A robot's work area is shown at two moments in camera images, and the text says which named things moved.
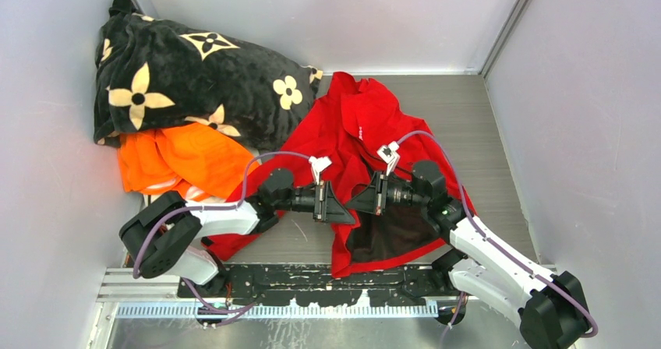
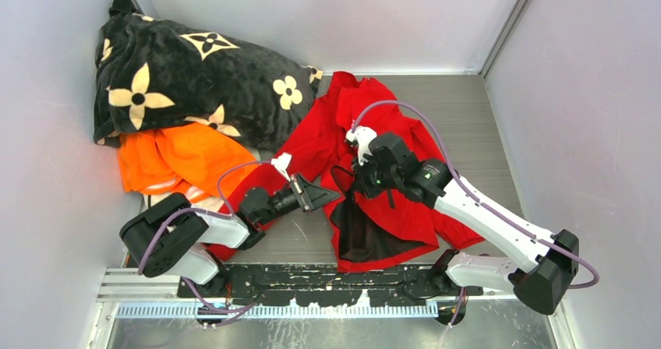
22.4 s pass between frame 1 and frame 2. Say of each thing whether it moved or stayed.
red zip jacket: stayed
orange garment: stayed
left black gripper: moved
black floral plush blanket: stayed
